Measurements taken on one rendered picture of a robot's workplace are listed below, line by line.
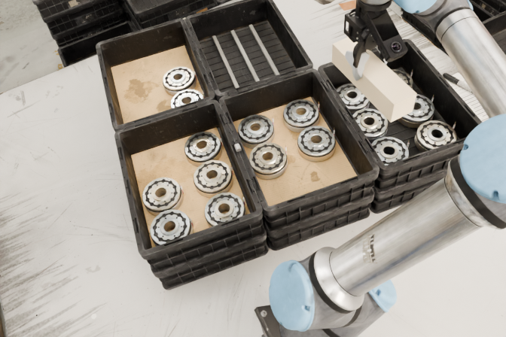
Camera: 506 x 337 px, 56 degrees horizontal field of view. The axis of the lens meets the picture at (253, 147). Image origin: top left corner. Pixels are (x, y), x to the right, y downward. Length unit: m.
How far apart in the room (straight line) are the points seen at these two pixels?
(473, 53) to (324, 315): 0.51
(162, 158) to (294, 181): 0.38
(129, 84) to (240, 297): 0.77
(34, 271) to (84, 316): 0.22
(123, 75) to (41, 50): 1.76
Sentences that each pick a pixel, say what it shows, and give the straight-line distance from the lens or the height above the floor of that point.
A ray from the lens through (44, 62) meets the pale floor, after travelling 3.27.
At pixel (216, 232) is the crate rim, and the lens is 1.12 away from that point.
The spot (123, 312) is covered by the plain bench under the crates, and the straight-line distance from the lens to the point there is 1.35.
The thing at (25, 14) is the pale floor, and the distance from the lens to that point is 3.76.
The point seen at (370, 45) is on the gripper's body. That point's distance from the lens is 1.09.
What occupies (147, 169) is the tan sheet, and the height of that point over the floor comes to 0.83.
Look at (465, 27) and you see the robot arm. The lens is 0.95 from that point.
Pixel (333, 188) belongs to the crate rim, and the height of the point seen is 0.93.
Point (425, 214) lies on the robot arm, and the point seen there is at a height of 1.28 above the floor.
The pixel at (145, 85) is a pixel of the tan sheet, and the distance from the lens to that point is 1.60.
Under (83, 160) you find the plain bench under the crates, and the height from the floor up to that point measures 0.70.
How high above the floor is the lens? 1.90
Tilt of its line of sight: 52 degrees down
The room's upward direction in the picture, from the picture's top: 9 degrees counter-clockwise
